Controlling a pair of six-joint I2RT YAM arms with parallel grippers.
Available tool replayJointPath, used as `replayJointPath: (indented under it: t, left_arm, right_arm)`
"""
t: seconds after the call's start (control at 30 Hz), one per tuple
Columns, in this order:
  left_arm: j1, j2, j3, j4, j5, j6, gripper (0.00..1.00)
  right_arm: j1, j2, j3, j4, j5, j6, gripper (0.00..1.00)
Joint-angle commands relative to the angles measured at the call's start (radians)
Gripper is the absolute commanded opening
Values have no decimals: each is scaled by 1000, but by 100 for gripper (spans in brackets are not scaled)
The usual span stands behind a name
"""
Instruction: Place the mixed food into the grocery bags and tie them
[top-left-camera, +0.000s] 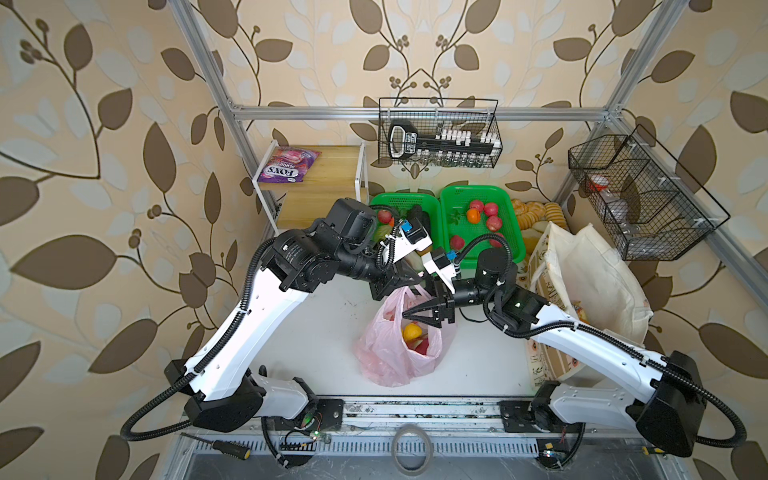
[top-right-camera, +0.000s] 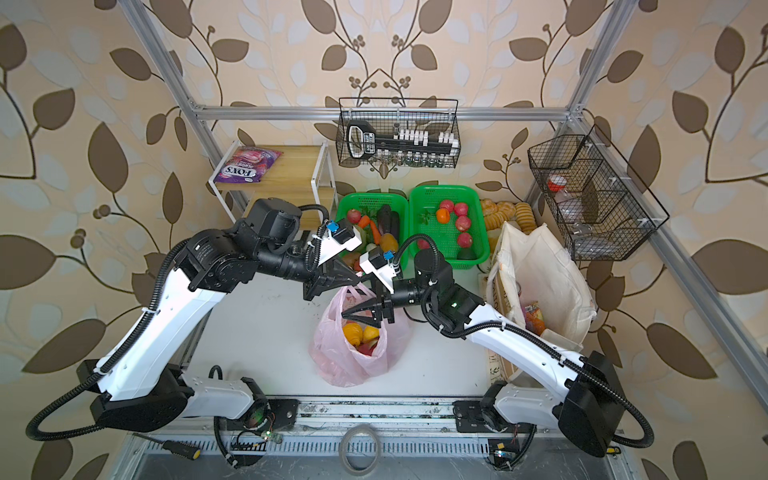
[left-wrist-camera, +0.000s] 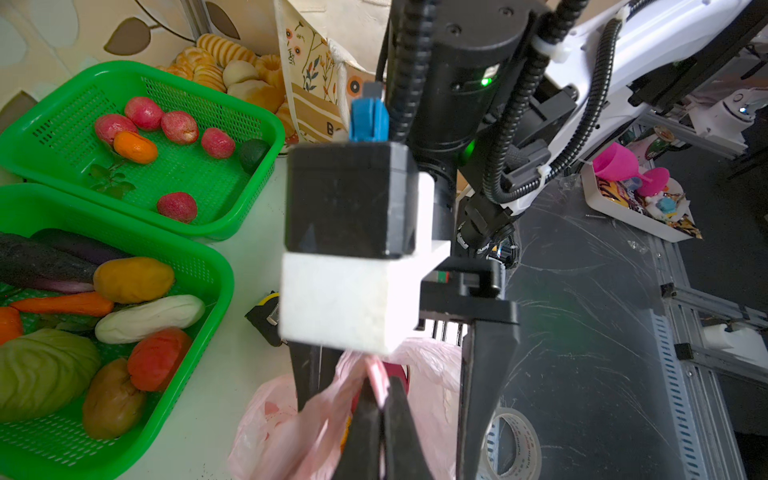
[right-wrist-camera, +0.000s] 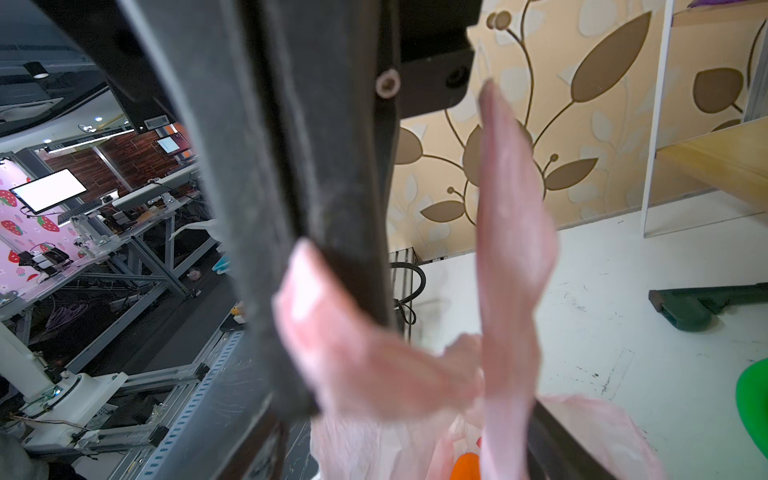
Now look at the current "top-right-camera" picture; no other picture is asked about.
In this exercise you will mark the dark purple eggplant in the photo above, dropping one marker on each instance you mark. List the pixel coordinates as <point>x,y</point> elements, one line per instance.
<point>388,222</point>

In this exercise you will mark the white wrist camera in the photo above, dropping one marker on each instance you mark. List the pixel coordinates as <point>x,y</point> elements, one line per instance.
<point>381,264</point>
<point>337,237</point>

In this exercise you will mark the roll of clear tape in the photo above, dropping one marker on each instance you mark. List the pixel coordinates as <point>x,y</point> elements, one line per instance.
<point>360,440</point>

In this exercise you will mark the yellow potato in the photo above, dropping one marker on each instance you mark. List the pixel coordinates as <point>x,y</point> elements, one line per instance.
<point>388,243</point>

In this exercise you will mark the pink plastic bag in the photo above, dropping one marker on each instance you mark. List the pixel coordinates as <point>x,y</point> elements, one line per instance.
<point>349,352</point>

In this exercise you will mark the orange carrot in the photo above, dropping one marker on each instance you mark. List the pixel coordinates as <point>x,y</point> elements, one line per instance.
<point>367,223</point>

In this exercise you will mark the orange fruit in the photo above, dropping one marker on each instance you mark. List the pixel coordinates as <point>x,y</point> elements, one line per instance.
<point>443,216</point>

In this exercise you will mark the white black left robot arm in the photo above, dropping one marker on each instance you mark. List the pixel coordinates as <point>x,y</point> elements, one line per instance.
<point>136,387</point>

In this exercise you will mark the red capped plastic bottle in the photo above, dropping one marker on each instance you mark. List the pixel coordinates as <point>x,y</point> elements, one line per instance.
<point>557,185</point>

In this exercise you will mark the black wire basket right wall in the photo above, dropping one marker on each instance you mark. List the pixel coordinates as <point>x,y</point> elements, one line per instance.
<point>612,211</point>

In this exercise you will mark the black wire basket wall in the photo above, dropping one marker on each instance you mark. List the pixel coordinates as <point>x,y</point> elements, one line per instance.
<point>612,211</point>
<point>432,114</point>

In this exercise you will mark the left green plastic basket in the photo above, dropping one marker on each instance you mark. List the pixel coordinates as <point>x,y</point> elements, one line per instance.
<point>369,204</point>

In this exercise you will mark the green plastic basket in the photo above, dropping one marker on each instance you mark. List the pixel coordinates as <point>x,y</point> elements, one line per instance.
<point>369,204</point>
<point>424,201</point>

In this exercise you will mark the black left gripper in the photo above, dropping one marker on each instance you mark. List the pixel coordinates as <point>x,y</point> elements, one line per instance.
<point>325,277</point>

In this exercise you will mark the red apple lower right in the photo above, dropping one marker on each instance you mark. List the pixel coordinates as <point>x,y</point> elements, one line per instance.
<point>465,240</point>

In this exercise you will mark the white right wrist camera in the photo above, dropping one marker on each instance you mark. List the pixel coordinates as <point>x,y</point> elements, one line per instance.
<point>381,264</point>

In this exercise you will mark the tray of bread rolls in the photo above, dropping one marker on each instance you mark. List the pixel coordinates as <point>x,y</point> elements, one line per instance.
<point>496,214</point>

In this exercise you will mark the red apple middle right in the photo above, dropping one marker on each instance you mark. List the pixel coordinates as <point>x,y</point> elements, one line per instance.
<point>463,223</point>

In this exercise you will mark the black yellow screwdriver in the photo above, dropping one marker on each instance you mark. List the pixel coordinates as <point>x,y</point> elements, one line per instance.
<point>177,448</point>

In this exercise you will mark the right green plastic basket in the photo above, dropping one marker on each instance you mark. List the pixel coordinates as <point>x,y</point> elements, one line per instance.
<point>424,201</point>

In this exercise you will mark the pink dragon fruit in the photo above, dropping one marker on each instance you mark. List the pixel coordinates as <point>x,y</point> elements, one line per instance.
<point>367,348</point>

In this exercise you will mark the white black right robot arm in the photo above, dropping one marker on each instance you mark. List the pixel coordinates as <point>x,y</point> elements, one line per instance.
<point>582,395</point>

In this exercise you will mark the yellow pear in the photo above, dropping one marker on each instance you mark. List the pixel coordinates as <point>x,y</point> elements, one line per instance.
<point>353,333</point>

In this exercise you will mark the white wooden two-tier shelf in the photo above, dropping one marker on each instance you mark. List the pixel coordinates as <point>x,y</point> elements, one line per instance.
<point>303,174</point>

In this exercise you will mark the cream canvas tote bag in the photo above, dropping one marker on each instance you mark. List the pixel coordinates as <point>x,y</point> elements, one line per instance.
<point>526,269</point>

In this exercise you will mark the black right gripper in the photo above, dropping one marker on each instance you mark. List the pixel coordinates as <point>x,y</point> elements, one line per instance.
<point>376,321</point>

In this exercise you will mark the dark green avocado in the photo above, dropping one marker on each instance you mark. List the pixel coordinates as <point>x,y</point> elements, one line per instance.
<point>466,254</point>

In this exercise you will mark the red apple back right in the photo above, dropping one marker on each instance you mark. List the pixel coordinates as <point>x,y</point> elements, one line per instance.
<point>461,209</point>

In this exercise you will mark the black wire basket back wall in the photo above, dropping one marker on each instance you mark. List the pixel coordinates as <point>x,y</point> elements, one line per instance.
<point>432,114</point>

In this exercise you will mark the purple Fox's candy bag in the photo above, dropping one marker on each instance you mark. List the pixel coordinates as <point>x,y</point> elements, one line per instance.
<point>247,165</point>

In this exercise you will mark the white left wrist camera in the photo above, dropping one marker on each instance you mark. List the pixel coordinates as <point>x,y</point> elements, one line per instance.
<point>337,237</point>

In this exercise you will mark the yellow lemon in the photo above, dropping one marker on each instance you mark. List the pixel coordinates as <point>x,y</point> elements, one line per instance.
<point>370,333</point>

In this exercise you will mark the orange Fox's candy bag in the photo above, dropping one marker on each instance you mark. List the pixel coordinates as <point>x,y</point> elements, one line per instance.
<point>534,321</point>

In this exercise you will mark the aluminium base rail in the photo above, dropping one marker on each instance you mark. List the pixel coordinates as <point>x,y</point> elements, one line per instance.
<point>420,439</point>

